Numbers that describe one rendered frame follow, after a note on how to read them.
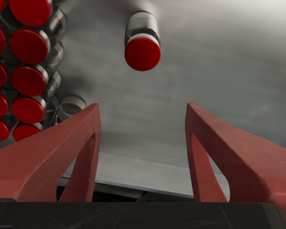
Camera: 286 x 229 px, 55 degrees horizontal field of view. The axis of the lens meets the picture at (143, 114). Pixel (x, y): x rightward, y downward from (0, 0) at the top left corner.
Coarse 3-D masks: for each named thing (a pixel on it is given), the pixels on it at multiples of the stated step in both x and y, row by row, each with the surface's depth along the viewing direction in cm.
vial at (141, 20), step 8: (136, 16) 18; (144, 16) 18; (152, 16) 18; (128, 24) 18; (136, 24) 17; (144, 24) 16; (152, 24) 17; (128, 32) 16; (136, 32) 16; (144, 32) 16; (152, 32) 16; (128, 40) 16
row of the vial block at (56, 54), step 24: (24, 0) 14; (48, 0) 14; (24, 24) 14; (48, 24) 16; (24, 48) 15; (48, 48) 15; (24, 72) 16; (48, 72) 17; (24, 96) 17; (48, 96) 19; (24, 120) 18; (48, 120) 20
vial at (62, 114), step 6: (72, 96) 22; (60, 102) 22; (66, 102) 22; (72, 102) 22; (78, 102) 22; (60, 108) 21; (66, 108) 21; (72, 108) 21; (78, 108) 22; (60, 114) 20; (66, 114) 20; (72, 114) 21; (54, 120) 20; (60, 120) 20
